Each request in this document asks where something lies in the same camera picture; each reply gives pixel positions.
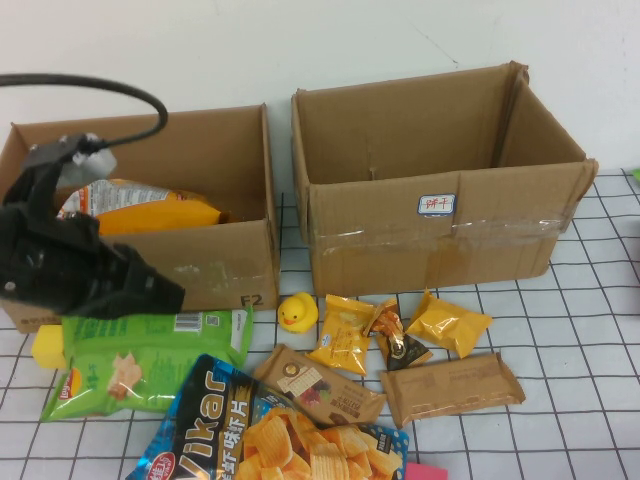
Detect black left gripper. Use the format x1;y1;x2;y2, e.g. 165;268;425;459
0;199;187;321

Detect blue Vikar shrimp chip bag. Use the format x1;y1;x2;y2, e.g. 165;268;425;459
123;353;410;480

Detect plain yellow small snack pack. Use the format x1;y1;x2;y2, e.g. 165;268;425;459
405;288;494;359

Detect yellow printed small snack pack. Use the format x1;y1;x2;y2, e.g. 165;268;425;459
304;293;376;377

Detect green Lay's chip bag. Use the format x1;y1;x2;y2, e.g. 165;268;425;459
38;307;256;424

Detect yellow chip bag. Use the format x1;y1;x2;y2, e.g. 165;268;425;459
54;178;234;236

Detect yellow sponge block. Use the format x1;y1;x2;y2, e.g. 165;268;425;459
30;323;69;371

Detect cardboard box marked F2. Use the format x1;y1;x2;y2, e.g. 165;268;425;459
0;103;281;335

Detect yellow rubber duck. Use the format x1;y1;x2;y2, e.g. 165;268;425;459
277;292;320;332

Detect brown wafer pack with picture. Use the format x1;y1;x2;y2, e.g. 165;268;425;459
252;343;387;426

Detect taped cardboard box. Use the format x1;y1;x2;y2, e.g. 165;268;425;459
291;60;599;299

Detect black orange triangular candy pack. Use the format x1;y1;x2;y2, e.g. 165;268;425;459
362;297;434;372

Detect plain brown wafer pack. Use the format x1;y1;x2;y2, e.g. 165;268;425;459
379;351;526;430

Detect pink sticky note pad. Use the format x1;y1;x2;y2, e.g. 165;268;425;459
404;462;449;480

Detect white black-grid tablecloth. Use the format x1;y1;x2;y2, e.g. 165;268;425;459
0;167;640;480

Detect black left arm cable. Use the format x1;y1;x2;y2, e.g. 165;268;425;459
0;73;169;149

